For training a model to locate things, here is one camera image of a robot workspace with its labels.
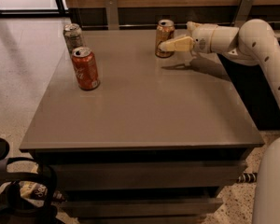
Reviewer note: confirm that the grey drawer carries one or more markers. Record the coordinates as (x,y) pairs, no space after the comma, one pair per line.
(143,208)
(148,175)

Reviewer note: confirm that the red soda can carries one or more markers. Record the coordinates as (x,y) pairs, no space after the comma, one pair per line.
(85,68)

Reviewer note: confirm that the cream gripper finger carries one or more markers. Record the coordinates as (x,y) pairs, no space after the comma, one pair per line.
(191,26)
(181,43)

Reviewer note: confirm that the left metal bracket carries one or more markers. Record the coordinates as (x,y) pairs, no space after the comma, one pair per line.
(112,14)

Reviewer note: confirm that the metal bracket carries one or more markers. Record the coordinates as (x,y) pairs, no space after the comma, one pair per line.
(242,12)
(112,14)

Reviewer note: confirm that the black office chair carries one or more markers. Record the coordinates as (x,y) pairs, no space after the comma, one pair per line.
(15,209)

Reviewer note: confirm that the striped black white stick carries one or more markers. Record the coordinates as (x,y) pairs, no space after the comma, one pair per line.
(247,178)

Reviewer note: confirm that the orange gold soda can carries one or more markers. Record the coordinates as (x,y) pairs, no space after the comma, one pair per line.
(165,31)

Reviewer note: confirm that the right metal bracket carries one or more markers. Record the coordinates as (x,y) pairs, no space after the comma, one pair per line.
(242,12)

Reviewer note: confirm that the silver green soda can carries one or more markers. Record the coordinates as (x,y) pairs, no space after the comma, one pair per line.
(72,34)

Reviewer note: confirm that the grey upper drawer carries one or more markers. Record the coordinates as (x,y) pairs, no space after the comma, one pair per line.
(148,175)

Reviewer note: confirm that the grey lower drawer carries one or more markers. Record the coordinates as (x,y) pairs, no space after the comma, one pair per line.
(143,208)

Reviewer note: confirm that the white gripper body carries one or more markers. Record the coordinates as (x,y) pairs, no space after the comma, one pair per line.
(202,38)

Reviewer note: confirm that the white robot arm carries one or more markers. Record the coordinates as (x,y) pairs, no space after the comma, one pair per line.
(252,43)

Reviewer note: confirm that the crumpled snack bag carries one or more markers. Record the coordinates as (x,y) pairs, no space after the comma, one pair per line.
(35,191)

